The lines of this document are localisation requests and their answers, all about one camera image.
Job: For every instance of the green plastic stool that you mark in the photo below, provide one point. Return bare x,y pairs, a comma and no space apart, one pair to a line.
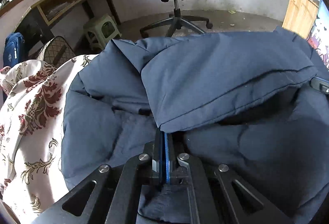
99,31

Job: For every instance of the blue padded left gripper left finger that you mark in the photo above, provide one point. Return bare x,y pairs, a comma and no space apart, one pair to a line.
157,158

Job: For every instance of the checkered beige bag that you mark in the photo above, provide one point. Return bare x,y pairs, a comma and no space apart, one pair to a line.
56,52

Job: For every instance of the floral white red bedsheet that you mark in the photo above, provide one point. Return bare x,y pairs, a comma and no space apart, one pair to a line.
32,129

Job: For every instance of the blue backpack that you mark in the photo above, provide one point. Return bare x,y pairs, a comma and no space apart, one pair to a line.
14,50

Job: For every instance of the dark navy padded jacket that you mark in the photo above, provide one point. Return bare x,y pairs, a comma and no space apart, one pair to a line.
239,98

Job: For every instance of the wooden desk with shelf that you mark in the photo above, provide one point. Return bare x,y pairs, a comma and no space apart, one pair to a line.
36,23

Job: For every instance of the blue patterned curtain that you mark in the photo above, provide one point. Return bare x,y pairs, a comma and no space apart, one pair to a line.
319,35

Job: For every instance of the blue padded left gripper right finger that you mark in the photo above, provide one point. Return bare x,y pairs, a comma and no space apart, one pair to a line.
170,159

